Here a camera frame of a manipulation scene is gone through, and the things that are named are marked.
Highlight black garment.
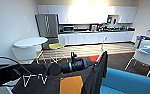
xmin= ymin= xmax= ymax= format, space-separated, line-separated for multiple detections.
xmin=80 ymin=50 xmax=109 ymax=94

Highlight white clothes hanger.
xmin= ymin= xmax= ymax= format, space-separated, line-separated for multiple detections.
xmin=100 ymin=34 xmax=109 ymax=53

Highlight white lower kitchen cabinets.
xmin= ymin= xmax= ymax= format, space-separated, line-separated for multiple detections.
xmin=57 ymin=30 xmax=136 ymax=46

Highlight dark coffee machine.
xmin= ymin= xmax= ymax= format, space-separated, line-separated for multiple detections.
xmin=89 ymin=23 xmax=99 ymax=32

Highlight black microwave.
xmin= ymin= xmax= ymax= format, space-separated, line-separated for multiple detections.
xmin=62 ymin=25 xmax=76 ymax=34

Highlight blue sofa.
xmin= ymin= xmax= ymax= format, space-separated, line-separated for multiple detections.
xmin=99 ymin=67 xmax=150 ymax=94

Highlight stainless steel fridge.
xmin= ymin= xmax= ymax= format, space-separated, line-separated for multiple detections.
xmin=35 ymin=13 xmax=60 ymax=38

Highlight white round table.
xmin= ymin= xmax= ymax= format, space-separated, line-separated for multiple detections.
xmin=13 ymin=36 xmax=49 ymax=64

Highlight white chair with teal seat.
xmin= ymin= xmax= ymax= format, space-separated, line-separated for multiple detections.
xmin=137 ymin=39 xmax=150 ymax=50
xmin=124 ymin=48 xmax=150 ymax=78

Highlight blue white recycling bin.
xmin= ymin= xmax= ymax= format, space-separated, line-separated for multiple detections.
xmin=135 ymin=34 xmax=147 ymax=45

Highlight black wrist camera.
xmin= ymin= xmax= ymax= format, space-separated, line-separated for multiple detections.
xmin=69 ymin=51 xmax=78 ymax=62

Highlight yellow chair with wire legs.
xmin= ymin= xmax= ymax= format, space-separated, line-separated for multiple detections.
xmin=48 ymin=42 xmax=66 ymax=63

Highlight dark wall appliance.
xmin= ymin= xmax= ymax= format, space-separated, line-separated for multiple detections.
xmin=106 ymin=14 xmax=121 ymax=25

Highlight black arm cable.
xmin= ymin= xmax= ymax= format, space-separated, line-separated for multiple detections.
xmin=0 ymin=55 xmax=29 ymax=88

